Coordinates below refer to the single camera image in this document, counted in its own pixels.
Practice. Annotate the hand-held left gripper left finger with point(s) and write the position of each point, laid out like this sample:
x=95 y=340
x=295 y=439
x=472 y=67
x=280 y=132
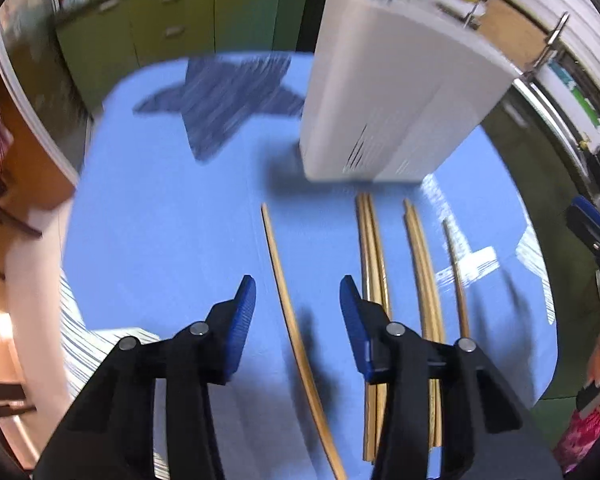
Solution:
x=245 y=320

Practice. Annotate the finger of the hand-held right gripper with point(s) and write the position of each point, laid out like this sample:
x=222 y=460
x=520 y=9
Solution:
x=592 y=220

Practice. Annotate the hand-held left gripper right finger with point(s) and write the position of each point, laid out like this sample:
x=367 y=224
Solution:
x=352 y=325

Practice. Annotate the thin brown wooden chopstick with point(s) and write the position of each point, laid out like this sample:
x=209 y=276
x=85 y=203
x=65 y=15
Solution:
x=457 y=280

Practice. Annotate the white plastic utensil holder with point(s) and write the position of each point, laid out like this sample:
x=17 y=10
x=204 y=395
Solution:
x=405 y=85

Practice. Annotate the person's right forearm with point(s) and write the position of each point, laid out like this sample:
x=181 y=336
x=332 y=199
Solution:
x=585 y=440

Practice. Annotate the blue star-print tablecloth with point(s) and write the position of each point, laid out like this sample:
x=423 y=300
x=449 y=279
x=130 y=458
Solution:
x=180 y=235

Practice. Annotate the green box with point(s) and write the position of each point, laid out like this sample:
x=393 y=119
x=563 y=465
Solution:
x=587 y=107

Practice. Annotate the steel kitchen sink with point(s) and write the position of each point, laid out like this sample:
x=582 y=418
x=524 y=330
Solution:
x=545 y=110

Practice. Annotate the tall chrome faucet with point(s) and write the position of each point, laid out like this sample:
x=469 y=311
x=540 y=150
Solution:
x=555 y=35

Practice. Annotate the white window blinds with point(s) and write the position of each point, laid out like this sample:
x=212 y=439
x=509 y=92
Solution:
x=580 y=25

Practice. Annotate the small curved chrome tap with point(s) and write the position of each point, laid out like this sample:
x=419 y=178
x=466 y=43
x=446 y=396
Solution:
x=472 y=15

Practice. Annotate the dark wooden chair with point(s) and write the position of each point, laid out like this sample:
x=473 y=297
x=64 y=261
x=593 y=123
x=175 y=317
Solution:
x=10 y=222

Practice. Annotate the green kitchen cabinets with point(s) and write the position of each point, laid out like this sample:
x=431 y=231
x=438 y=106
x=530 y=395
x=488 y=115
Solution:
x=180 y=20

